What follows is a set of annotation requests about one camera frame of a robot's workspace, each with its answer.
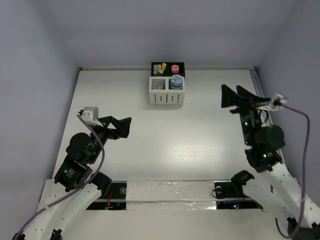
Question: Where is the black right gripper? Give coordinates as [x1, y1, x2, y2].
[220, 83, 269, 145]

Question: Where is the white slotted organizer box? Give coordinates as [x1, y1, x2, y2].
[148, 76, 186, 107]

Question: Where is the pink-capped tube of crayons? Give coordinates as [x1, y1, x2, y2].
[170, 64, 180, 75]

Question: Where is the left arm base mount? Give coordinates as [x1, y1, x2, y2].
[87, 181, 127, 211]

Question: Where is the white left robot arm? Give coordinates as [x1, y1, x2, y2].
[13, 109, 132, 240]

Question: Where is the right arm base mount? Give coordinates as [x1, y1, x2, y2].
[211, 181, 263, 210]

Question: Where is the clear jar of paperclips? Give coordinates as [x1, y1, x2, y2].
[151, 79, 165, 90]

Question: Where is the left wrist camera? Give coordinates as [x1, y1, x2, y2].
[76, 106, 104, 127]

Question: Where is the black slotted organizer box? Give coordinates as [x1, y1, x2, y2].
[150, 61, 186, 77]

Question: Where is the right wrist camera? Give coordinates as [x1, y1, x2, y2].
[257, 93, 287, 112]

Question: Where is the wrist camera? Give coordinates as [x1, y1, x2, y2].
[257, 93, 287, 112]
[76, 106, 104, 127]

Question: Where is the yellow marker cap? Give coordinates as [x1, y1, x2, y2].
[162, 63, 167, 73]

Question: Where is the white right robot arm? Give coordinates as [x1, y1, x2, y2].
[221, 84, 320, 240]

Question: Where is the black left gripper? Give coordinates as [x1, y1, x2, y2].
[89, 114, 132, 163]

